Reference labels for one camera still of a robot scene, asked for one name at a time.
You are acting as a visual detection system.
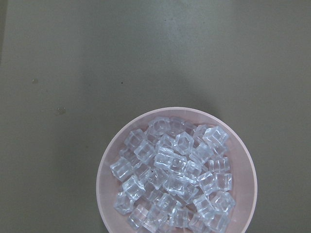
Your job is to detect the pile of clear ice cubes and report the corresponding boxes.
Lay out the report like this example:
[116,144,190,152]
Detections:
[110,116,235,233]

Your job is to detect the pink bowl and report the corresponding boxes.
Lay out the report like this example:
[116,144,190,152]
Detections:
[96,107,258,233]

